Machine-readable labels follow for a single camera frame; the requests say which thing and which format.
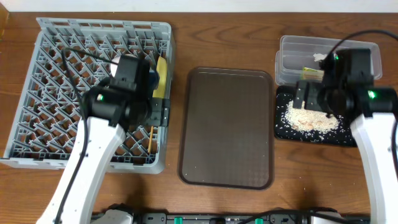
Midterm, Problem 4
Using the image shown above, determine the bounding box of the green orange snack wrapper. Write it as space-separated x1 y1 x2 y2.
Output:
300 67 324 81

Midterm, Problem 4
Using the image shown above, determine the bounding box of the wooden chopstick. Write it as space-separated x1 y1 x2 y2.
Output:
147 126 154 154

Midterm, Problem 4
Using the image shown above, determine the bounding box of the pile of rice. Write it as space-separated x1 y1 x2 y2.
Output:
287 102 340 133

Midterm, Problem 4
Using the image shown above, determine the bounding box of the white tissue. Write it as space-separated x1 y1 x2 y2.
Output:
313 54 327 62

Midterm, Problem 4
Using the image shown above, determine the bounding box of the yellow plate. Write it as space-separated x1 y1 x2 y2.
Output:
152 57 167 98

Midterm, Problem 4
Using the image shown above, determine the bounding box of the white pink bowl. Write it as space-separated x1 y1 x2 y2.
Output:
110 54 137 80

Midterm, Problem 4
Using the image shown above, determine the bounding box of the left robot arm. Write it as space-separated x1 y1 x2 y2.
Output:
37 117 126 223

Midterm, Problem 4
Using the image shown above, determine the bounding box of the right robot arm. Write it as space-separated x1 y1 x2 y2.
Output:
294 73 397 223

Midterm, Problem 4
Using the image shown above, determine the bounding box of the black waste tray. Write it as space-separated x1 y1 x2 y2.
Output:
274 86 356 147

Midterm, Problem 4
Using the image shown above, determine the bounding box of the clear plastic bin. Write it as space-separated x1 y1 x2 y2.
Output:
275 35 382 85

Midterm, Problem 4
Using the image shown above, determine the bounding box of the brown serving tray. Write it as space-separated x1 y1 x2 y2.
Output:
178 67 275 190

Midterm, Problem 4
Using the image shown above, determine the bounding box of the grey plastic dish rack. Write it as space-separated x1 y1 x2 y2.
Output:
1 17 175 170

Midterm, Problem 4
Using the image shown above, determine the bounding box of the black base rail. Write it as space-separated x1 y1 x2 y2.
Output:
90 203 371 224

